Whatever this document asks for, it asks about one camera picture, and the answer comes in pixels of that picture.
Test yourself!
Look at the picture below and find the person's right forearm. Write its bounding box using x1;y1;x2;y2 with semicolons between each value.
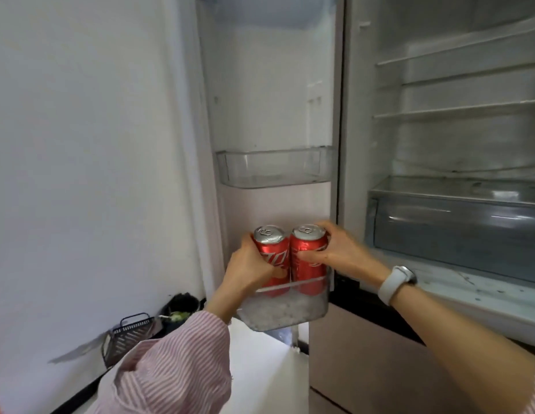
390;285;535;414

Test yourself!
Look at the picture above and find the white fridge body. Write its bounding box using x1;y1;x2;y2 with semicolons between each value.
336;0;535;354

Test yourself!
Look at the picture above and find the clear empty door bin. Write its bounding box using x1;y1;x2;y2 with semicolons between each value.
215;146;337;189

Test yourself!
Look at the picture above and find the white fridge door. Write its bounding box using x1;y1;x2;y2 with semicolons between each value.
162;0;346;356

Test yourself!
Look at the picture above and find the red soda can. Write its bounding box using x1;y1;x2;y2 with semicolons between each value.
253;225;291;298
290;224;330;297

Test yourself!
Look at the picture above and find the black waste bin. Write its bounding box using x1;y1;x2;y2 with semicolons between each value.
159;293;207;338

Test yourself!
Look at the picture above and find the person's left hand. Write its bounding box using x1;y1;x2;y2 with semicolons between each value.
218;234;290;316

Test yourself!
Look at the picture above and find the glass fridge shelf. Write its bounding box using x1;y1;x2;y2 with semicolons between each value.
373;98;535;122
375;25;535;90

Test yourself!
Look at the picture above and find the person's left forearm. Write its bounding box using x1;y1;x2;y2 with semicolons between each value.
204;293;252;326

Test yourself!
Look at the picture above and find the white smartwatch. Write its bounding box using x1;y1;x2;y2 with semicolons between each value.
377;265;418;307

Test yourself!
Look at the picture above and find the black wire basket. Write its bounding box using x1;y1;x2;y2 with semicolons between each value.
101;313;156;369

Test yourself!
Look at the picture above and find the person's right hand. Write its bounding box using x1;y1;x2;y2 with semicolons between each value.
297;221;391;294

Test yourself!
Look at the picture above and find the pink striped shirt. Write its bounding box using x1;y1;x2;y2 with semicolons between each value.
84;310;535;414

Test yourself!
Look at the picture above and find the clear crisper drawer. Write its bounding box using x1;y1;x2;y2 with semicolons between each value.
365;176;535;286

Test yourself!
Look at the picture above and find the clear door bin with ice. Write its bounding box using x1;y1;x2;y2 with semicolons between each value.
236;265;331;333

